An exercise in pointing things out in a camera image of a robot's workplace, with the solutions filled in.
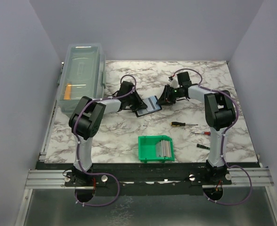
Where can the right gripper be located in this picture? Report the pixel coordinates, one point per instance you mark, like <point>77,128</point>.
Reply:
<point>165,98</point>

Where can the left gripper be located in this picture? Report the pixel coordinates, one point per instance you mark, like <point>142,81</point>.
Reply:
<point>139,104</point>

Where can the black leather card holder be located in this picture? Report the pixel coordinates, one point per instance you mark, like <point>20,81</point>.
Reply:
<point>141,112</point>

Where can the green plastic bin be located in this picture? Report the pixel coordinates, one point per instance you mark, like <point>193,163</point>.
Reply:
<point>147,148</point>

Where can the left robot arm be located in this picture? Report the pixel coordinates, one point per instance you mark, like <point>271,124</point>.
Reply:
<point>86,120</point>

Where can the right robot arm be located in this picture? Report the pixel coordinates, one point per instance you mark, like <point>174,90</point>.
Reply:
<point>220,113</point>

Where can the stack of silver cards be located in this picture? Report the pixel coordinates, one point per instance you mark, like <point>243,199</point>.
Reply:
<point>163,149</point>

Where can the black yellow screwdriver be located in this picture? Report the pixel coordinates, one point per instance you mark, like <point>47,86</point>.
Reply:
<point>181,124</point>

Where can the red blue screwdriver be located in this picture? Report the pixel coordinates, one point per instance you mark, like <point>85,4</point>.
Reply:
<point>202,133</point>

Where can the black green screwdriver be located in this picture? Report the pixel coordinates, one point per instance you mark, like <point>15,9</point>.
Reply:
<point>203,147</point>

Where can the clear plastic storage box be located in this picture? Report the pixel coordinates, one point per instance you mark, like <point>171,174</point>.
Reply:
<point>84,68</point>

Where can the orange tool in box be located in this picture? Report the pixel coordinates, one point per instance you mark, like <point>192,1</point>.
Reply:
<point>67,92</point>

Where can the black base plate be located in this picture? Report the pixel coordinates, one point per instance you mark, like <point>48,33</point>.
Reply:
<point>138,179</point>

